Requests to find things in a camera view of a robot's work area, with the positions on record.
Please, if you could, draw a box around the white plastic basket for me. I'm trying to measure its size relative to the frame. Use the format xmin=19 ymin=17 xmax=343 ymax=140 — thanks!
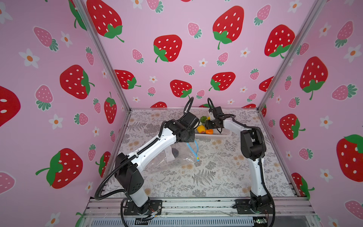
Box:
xmin=190 ymin=107 xmax=232 ymax=139

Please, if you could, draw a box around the clear zip top bag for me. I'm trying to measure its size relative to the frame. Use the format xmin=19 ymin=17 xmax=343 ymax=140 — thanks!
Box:
xmin=144 ymin=141 xmax=200 ymax=174

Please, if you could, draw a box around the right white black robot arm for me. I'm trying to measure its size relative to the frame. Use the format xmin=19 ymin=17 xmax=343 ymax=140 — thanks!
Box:
xmin=206 ymin=103 xmax=275 ymax=213

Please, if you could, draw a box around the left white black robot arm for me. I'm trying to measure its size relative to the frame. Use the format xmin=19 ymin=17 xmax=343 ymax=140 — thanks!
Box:
xmin=94 ymin=112 xmax=200 ymax=208

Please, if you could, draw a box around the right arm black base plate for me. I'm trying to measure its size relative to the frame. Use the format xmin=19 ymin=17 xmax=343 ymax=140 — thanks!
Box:
xmin=232 ymin=199 xmax=275 ymax=215

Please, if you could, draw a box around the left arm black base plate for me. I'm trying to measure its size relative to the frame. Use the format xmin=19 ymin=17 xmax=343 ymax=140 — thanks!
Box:
xmin=123 ymin=200 xmax=163 ymax=216

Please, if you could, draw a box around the aluminium front rail frame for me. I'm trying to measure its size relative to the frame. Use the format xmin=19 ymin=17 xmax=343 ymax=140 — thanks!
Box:
xmin=79 ymin=197 xmax=322 ymax=227

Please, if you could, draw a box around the right aluminium corner post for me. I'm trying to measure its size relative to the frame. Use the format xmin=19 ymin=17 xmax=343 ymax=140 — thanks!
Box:
xmin=257 ymin=0 xmax=326 ymax=114

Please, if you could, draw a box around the aluminium corner post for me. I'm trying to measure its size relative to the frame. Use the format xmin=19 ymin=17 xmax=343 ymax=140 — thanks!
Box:
xmin=74 ymin=0 xmax=131 ymax=113
xmin=257 ymin=0 xmax=326 ymax=114

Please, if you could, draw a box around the left aluminium corner post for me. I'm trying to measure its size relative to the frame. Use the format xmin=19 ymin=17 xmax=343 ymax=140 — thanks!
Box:
xmin=74 ymin=0 xmax=131 ymax=113

